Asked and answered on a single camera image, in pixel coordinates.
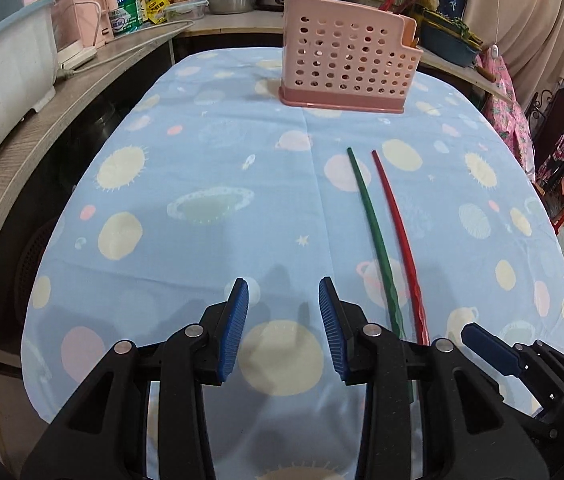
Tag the green labelled can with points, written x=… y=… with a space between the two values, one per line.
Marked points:
x=129 y=10

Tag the green chopstick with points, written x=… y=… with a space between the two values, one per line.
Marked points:
x=372 y=220

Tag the pink electric kettle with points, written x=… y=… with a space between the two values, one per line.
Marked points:
x=92 y=2

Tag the beige curtain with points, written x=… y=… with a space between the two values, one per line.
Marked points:
x=527 y=20

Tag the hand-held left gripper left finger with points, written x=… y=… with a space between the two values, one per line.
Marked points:
x=234 y=332

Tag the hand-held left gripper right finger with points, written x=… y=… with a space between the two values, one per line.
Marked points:
x=332 y=332

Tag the pink perforated utensil holder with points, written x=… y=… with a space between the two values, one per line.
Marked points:
x=342 y=60

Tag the blue bowl with items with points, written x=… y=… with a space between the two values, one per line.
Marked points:
x=449 y=35

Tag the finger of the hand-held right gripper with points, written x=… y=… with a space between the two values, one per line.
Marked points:
x=487 y=350

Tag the clear food container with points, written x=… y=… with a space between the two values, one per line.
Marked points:
x=185 y=10

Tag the pink pineapple print cloth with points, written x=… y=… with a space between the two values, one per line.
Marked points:
x=504 y=100

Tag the blue planet print tablecloth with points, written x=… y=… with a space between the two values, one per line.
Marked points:
x=211 y=160

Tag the dark wooden chair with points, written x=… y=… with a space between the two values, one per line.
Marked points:
x=557 y=110

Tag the grey plastic tub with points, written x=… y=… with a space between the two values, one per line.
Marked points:
x=6 y=75

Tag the white kitchen appliance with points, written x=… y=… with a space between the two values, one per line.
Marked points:
x=69 y=25

